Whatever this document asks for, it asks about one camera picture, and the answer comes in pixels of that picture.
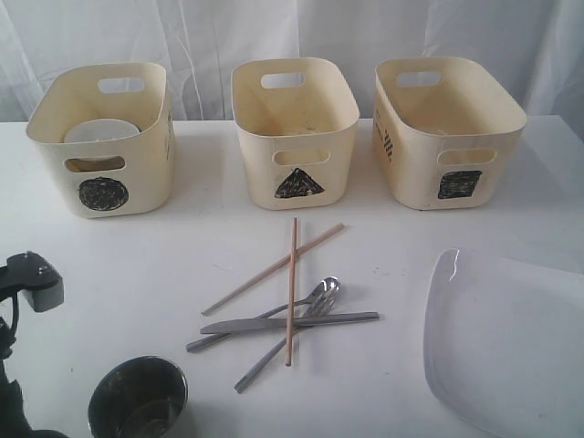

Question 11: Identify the wooden chopstick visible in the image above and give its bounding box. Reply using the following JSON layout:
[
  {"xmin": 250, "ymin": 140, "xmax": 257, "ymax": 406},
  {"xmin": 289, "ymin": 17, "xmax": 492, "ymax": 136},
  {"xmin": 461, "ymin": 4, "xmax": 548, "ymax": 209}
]
[{"xmin": 285, "ymin": 217, "xmax": 297, "ymax": 367}]

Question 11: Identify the wooden chopstick diagonal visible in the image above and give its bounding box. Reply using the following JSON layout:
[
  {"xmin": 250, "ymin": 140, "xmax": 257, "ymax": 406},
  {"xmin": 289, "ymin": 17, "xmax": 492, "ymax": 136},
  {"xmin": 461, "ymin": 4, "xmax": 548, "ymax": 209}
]
[{"xmin": 201, "ymin": 223, "xmax": 345, "ymax": 316}]

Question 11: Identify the stainless steel knife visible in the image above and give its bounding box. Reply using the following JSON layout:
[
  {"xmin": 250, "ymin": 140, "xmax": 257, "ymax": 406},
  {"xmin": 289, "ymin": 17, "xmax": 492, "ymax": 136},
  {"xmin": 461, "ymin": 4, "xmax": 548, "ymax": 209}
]
[{"xmin": 200, "ymin": 312, "xmax": 380, "ymax": 335}]

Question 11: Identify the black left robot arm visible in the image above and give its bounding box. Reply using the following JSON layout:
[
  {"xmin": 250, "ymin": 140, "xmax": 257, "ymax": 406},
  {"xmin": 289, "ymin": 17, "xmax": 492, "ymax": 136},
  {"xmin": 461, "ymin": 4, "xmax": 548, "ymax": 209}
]
[{"xmin": 1, "ymin": 295, "xmax": 67, "ymax": 438}]

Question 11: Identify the white backdrop curtain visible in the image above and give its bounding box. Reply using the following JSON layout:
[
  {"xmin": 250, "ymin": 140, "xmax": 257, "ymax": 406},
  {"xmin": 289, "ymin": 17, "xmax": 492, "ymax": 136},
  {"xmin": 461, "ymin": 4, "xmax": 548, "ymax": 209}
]
[{"xmin": 1, "ymin": 1, "xmax": 583, "ymax": 132}]

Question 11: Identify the stainless steel spoon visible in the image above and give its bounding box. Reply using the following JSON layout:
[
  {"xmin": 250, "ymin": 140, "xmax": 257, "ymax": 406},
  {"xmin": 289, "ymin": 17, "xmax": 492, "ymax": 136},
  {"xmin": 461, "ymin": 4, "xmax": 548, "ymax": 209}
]
[{"xmin": 185, "ymin": 276, "xmax": 340, "ymax": 353}]

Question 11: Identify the white ceramic bowl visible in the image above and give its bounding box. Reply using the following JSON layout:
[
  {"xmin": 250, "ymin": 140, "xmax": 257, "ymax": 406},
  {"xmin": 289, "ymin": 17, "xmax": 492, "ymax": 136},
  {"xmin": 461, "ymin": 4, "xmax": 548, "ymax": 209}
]
[{"xmin": 64, "ymin": 119, "xmax": 140, "ymax": 172}]

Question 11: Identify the cream bin with square mark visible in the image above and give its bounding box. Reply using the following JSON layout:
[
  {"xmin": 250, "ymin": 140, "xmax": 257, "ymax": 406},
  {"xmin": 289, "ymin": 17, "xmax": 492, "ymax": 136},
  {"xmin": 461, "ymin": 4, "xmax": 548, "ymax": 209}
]
[{"xmin": 372, "ymin": 57, "xmax": 527, "ymax": 211}]

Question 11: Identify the stainless steel cup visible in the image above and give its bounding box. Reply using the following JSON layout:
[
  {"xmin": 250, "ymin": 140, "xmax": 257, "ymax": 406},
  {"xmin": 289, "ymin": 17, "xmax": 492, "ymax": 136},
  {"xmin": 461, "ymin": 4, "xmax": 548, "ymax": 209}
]
[{"xmin": 88, "ymin": 355, "xmax": 189, "ymax": 437}]

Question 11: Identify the white square plate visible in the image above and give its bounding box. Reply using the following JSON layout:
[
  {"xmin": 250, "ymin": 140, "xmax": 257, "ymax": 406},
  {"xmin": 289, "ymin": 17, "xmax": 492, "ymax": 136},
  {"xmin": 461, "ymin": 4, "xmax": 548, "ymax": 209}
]
[{"xmin": 423, "ymin": 249, "xmax": 583, "ymax": 437}]

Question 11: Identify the cream bin with triangle mark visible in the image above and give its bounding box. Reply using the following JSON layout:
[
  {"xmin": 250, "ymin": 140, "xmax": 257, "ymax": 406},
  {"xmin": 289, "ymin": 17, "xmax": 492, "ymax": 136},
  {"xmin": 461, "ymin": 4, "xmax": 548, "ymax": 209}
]
[{"xmin": 232, "ymin": 57, "xmax": 360, "ymax": 210}]

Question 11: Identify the cream bin with circle mark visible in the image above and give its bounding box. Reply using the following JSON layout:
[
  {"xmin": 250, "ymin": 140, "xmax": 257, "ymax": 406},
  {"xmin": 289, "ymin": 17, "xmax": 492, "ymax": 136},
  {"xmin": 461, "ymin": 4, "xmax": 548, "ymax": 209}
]
[{"xmin": 26, "ymin": 62, "xmax": 176, "ymax": 218}]

